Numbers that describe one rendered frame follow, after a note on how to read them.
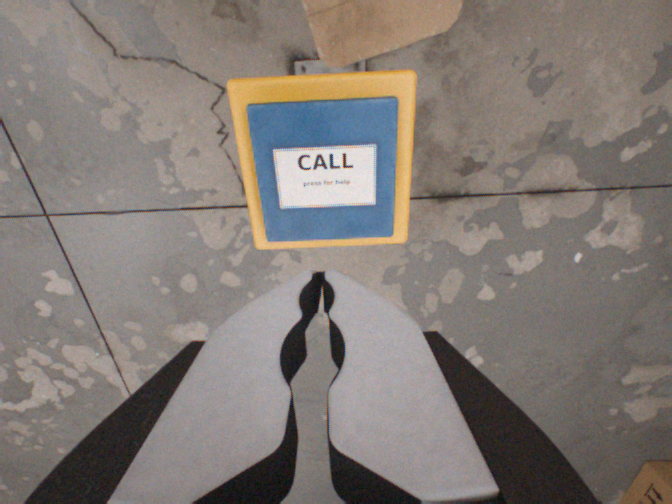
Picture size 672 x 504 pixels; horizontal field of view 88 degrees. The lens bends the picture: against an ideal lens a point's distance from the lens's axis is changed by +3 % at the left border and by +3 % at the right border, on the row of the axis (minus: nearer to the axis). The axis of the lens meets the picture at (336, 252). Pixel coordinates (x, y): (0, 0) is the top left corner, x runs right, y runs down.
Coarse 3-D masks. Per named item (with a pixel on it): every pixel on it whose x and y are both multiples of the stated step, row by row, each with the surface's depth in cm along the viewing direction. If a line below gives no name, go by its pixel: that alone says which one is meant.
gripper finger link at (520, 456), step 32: (448, 352) 8; (448, 384) 7; (480, 384) 7; (480, 416) 7; (512, 416) 7; (480, 448) 6; (512, 448) 6; (544, 448) 6; (512, 480) 6; (544, 480) 6; (576, 480) 5
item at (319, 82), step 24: (312, 72) 106; (336, 72) 106; (360, 72) 23; (384, 72) 23; (408, 72) 23; (240, 96) 23; (264, 96) 23; (288, 96) 23; (312, 96) 23; (336, 96) 23; (360, 96) 23; (384, 96) 23; (408, 96) 23; (240, 120) 24; (408, 120) 24; (240, 144) 25; (408, 144) 25; (408, 168) 26; (408, 192) 27; (408, 216) 28; (264, 240) 28; (336, 240) 28; (360, 240) 28; (384, 240) 28
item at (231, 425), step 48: (288, 288) 11; (240, 336) 9; (288, 336) 9; (192, 384) 8; (240, 384) 8; (288, 384) 7; (192, 432) 7; (240, 432) 6; (288, 432) 7; (144, 480) 6; (192, 480) 6; (240, 480) 6; (288, 480) 7
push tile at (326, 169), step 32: (256, 128) 23; (288, 128) 23; (320, 128) 23; (352, 128) 23; (384, 128) 23; (256, 160) 24; (288, 160) 24; (320, 160) 24; (352, 160) 24; (384, 160) 24; (288, 192) 25; (320, 192) 25; (352, 192) 25; (384, 192) 25; (288, 224) 26; (320, 224) 26; (352, 224) 26; (384, 224) 26
